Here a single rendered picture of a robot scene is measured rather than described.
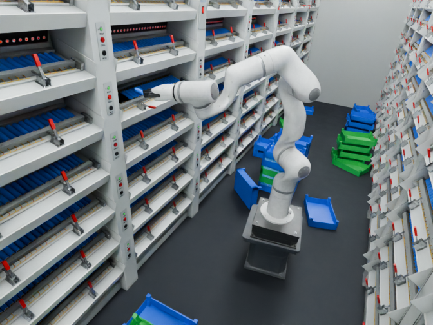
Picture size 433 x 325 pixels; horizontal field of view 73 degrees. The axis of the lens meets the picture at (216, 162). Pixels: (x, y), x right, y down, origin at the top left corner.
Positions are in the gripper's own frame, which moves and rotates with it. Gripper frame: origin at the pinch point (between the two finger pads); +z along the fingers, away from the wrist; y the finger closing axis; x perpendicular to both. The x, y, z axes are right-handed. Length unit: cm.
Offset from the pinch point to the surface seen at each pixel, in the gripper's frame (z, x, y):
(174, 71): 20, -2, -47
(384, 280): -96, 95, -25
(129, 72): 3.6, -9.5, 5.1
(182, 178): 24, 65, -40
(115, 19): -0.3, -28.5, 9.8
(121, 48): 12.9, -18.7, -3.1
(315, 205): -48, 118, -114
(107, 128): 6.7, 8.8, 20.5
